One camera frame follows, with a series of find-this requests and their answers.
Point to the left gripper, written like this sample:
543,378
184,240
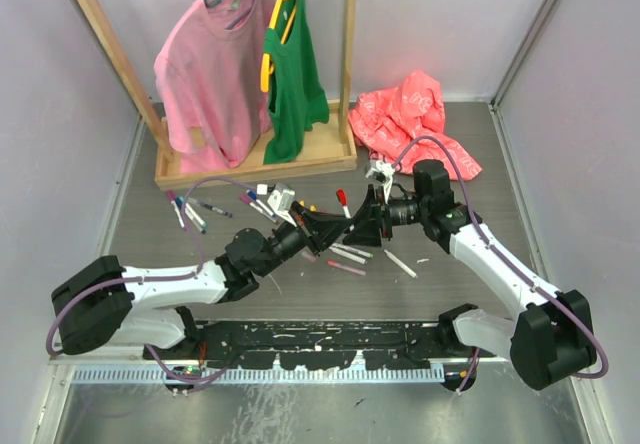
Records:
318,228

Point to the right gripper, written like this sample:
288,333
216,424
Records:
366,230

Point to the grey capped white marker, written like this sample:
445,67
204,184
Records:
348,255

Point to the green capped marker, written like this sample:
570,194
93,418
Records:
353,250

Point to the clear pink pen cap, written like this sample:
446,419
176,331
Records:
308,256

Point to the red capped marker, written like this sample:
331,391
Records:
342,198

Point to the pink pen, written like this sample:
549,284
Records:
346,268

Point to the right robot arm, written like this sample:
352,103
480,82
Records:
548,334

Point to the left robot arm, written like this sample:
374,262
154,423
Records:
106,302

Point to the dark purple pen at left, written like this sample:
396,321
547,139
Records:
210,207

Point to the wooden clothes rack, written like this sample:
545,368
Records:
329,149

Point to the coral printed cloth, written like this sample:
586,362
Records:
406,124

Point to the green tank top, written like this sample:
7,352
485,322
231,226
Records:
297,99

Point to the yellow hanger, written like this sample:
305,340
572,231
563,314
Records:
282,27

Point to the pink t-shirt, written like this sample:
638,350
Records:
208,78

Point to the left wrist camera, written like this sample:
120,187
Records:
280,200

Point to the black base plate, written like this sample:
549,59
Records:
315,345

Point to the slotted cable duct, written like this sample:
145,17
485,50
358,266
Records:
147,374

